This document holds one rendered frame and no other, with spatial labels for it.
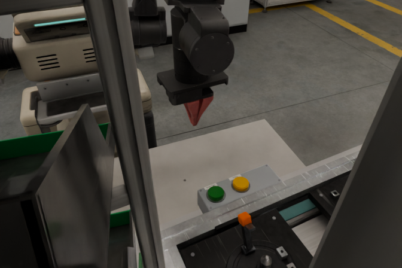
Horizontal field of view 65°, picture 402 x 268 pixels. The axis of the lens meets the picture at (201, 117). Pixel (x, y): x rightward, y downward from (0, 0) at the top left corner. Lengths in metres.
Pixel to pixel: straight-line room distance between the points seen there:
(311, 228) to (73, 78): 0.76
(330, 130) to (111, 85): 2.48
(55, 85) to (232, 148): 0.58
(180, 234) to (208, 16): 0.50
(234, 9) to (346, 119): 1.82
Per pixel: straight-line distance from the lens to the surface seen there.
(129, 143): 0.22
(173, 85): 0.49
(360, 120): 2.82
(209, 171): 0.98
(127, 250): 0.31
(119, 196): 0.26
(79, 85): 1.02
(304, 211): 0.82
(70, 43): 0.97
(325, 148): 2.45
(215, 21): 0.39
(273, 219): 0.76
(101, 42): 0.18
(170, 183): 0.95
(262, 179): 0.84
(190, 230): 0.75
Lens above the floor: 1.59
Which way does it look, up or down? 39 degrees down
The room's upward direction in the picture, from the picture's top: straight up
